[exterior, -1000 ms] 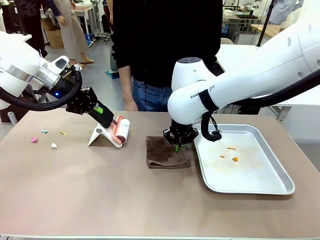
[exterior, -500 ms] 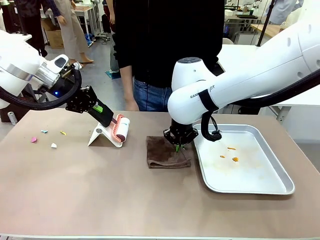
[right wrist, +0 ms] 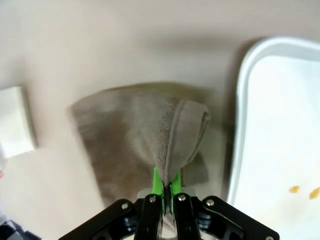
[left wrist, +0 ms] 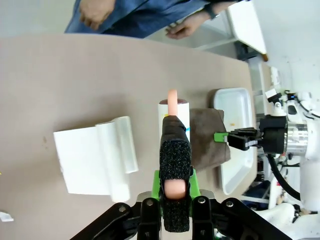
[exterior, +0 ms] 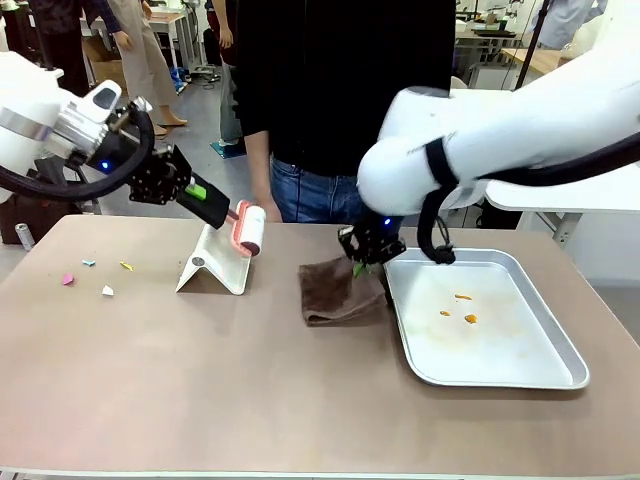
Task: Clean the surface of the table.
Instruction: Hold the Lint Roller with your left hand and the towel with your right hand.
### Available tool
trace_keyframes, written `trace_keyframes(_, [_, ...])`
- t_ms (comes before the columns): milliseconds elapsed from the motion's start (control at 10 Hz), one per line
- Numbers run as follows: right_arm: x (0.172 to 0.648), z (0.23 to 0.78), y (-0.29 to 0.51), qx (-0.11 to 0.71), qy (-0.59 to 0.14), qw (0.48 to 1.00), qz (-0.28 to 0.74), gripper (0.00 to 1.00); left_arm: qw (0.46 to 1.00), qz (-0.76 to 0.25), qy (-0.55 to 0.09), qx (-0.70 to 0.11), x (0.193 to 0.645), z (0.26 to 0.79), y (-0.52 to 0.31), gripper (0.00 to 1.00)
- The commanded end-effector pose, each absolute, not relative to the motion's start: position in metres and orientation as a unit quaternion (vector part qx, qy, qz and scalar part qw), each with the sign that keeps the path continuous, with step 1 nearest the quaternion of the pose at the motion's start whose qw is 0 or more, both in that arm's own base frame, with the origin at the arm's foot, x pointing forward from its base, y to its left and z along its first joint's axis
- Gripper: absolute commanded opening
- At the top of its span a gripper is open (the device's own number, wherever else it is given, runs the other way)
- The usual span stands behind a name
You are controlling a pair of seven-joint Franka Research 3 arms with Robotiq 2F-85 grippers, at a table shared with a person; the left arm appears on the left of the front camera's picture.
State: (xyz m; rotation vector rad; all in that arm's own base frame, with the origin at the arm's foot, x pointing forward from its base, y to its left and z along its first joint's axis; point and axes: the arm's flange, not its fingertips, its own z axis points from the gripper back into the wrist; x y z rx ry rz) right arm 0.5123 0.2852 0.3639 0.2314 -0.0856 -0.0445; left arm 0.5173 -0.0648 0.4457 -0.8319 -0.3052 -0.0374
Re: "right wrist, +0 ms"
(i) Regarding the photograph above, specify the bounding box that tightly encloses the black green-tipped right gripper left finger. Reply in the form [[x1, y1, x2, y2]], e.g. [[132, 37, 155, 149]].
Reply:
[[58, 167, 166, 240]]

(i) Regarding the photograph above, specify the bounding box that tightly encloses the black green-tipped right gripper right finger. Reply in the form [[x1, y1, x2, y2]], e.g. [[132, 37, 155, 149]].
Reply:
[[166, 171, 280, 240]]

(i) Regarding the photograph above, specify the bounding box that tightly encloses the brown towel cloth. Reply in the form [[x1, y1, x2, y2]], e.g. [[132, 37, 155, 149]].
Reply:
[[66, 80, 235, 201]]

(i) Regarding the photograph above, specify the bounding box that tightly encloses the silver metal tray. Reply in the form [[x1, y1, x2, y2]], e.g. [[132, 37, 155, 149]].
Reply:
[[226, 36, 320, 240]]

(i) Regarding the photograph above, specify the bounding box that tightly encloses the white folded tablet stand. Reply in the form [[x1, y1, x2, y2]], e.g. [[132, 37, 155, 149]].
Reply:
[[0, 86, 38, 159]]

